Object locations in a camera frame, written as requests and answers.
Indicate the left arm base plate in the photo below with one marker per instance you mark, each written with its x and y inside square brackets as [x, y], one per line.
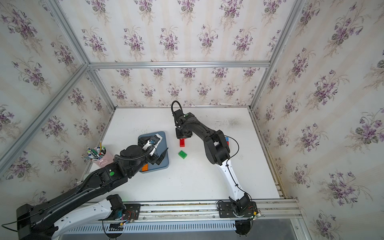
[130, 213]

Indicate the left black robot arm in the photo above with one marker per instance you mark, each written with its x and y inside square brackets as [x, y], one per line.
[52, 218]

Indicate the pen cup with pens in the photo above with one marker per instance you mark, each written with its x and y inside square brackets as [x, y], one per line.
[100, 155]

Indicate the white slotted cable duct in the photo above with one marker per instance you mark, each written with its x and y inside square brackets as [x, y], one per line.
[154, 227]

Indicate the long red lego brick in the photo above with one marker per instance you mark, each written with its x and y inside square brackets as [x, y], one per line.
[182, 142]

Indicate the green lego brick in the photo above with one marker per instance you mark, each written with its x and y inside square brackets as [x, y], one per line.
[182, 154]

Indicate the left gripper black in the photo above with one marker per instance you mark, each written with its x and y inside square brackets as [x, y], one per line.
[154, 158]

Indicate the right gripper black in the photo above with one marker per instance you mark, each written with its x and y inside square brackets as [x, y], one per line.
[178, 135]

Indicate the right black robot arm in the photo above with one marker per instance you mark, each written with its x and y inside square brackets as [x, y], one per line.
[218, 153]

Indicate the aluminium rail frame front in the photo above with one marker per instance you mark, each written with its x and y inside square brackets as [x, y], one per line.
[187, 211]

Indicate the orange lego brick lower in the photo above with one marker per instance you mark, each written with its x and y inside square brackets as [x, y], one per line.
[145, 168]

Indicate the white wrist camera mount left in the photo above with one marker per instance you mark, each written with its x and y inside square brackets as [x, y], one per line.
[152, 143]

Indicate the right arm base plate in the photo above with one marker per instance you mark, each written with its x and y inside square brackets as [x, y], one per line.
[228, 209]

